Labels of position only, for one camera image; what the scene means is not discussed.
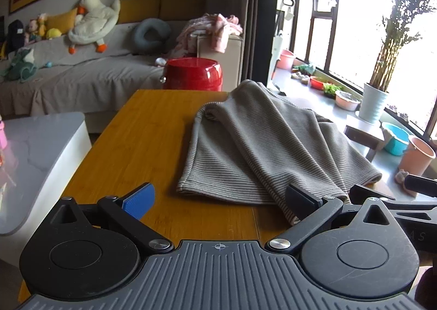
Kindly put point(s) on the white goose plush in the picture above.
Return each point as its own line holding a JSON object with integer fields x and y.
{"x": 92, "y": 19}

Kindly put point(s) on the red round stool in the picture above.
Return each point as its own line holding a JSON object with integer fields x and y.
{"x": 191, "y": 74}

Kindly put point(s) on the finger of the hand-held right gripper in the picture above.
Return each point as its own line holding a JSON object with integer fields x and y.
{"x": 421, "y": 185}
{"x": 365, "y": 192}

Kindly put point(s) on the grey covered sofa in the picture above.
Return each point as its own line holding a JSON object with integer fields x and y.
{"x": 85, "y": 81}

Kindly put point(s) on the pile of pink clothes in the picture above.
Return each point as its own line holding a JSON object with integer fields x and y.
{"x": 218, "y": 28}

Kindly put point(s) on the small yellow doll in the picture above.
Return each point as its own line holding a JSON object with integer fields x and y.
{"x": 41, "y": 25}

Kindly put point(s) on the pink baby doll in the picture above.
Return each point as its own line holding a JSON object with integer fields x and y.
{"x": 32, "y": 31}

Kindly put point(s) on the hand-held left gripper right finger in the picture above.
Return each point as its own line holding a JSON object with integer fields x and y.
{"x": 302, "y": 201}

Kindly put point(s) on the pink plastic bucket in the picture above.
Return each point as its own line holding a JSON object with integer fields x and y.
{"x": 416, "y": 159}

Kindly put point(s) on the grey neck pillow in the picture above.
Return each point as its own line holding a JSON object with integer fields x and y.
{"x": 140, "y": 37}

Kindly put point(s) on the palm plant in white pot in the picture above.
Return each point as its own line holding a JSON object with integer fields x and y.
{"x": 374, "y": 101}

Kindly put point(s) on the green cloth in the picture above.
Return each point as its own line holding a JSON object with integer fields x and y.
{"x": 18, "y": 64}

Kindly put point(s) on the small yellow cushion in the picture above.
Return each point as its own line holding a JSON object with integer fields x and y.
{"x": 63, "y": 19}

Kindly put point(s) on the dark wooden stool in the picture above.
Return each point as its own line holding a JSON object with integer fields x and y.
{"x": 362, "y": 137}

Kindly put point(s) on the blue plastic basin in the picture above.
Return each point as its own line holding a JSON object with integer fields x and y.
{"x": 396, "y": 141}

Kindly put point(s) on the black backpack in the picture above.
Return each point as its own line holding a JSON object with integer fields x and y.
{"x": 14, "y": 37}

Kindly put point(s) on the yellow sofa back cushion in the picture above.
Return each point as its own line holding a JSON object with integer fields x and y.
{"x": 138, "y": 9}
{"x": 182, "y": 8}

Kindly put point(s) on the grey striped knit garment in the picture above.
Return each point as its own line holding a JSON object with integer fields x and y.
{"x": 259, "y": 146}

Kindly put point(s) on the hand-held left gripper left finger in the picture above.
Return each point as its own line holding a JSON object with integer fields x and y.
{"x": 138, "y": 201}

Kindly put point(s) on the pink plastic basin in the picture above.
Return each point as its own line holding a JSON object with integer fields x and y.
{"x": 285, "y": 60}

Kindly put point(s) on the red plastic basin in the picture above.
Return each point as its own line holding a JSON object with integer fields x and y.
{"x": 318, "y": 83}

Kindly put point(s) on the tray of green seedlings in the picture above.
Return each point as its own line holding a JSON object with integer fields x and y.
{"x": 333, "y": 88}

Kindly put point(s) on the pink metal bowl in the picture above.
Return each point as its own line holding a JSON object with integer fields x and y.
{"x": 346, "y": 101}

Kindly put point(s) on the white marble coffee table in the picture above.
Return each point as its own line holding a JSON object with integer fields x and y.
{"x": 37, "y": 156}

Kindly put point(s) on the brown curtain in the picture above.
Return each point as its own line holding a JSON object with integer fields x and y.
{"x": 254, "y": 6}

